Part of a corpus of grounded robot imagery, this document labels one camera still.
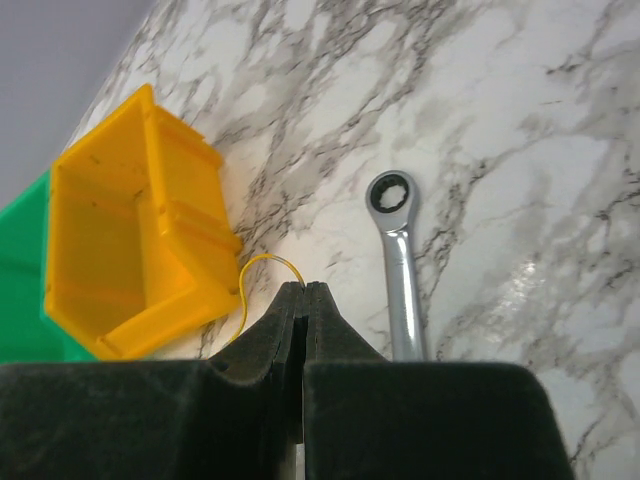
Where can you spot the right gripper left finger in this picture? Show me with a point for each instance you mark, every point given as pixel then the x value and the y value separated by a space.
pixel 256 392

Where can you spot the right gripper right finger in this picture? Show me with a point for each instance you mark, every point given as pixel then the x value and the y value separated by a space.
pixel 337 422

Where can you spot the yellow bin on right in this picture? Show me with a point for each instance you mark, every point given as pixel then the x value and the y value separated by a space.
pixel 140 250

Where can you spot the green plastic bin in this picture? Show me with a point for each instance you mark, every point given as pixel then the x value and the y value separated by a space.
pixel 27 334

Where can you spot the ratcheting ring wrench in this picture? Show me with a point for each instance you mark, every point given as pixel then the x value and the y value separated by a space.
pixel 392 200

